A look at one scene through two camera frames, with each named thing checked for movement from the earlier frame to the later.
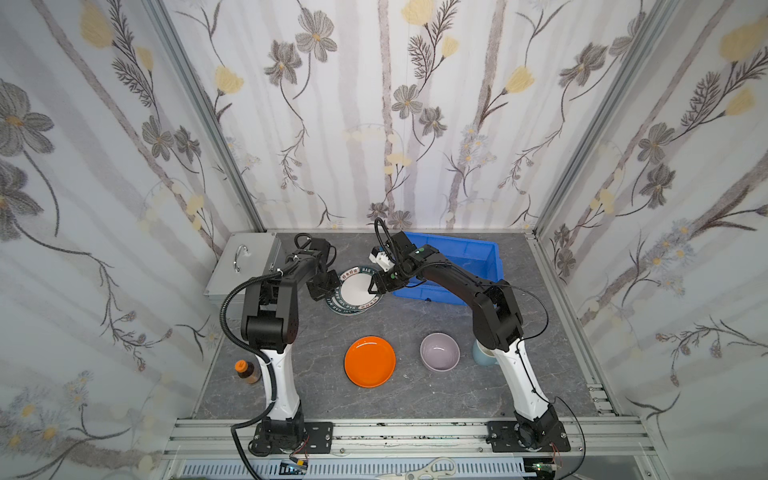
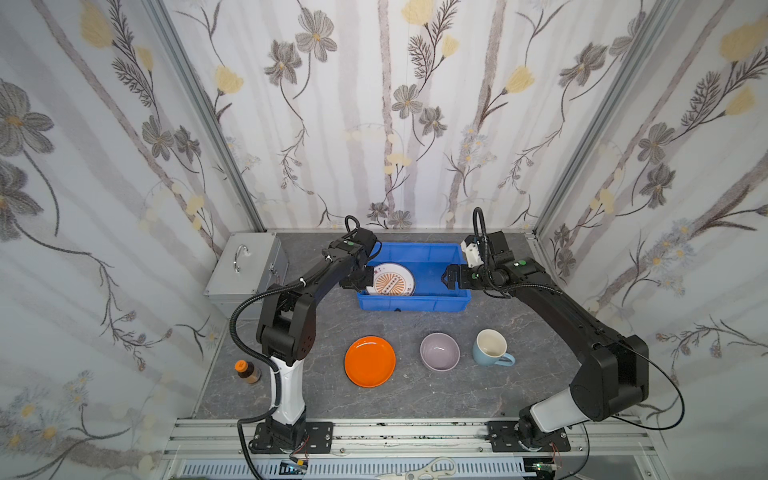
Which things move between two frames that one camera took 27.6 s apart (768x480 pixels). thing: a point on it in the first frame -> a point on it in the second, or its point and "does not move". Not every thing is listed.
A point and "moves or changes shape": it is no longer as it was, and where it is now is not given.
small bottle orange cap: [247, 371] does not move
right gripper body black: [384, 279] -> [458, 276]
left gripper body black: [324, 282] -> [358, 276]
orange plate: [369, 362] does not move
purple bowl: [440, 352] does not move
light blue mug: [484, 356] does not move
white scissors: [439, 466] does not move
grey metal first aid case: [245, 256] does not move
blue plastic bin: [479, 259] moves or changes shape
